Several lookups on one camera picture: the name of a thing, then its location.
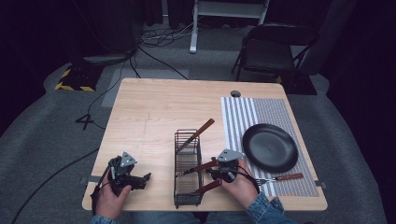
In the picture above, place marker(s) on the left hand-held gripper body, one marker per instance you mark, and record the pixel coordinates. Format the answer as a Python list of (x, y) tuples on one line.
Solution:
[(123, 169)]

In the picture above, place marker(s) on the small black floor tripod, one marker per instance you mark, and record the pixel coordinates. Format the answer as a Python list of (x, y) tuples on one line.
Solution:
[(85, 119)]

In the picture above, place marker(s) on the black yellow striped base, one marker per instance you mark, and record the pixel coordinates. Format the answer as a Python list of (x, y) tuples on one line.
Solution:
[(79, 77)]

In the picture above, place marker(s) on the grey metal table bracket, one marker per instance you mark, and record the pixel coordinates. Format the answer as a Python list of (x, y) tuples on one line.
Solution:
[(90, 179), (321, 184)]

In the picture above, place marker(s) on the person's right hand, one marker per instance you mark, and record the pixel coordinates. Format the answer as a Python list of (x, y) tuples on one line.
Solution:
[(241, 186)]

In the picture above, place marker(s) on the black plate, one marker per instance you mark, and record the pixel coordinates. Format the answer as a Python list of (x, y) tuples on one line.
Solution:
[(270, 148)]

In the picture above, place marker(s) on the person's left hand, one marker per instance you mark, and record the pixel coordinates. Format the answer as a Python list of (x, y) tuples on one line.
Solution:
[(109, 199)]

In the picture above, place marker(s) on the black folding chair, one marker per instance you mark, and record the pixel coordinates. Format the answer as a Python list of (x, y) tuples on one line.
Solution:
[(267, 56)]

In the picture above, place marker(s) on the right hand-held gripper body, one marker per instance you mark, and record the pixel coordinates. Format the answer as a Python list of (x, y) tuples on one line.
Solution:
[(229, 165)]

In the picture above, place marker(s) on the white metal stand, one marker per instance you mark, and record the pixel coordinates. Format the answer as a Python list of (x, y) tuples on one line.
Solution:
[(194, 28)]

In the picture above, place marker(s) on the grey striped placemat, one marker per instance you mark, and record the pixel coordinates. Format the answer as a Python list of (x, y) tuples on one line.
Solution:
[(274, 109)]

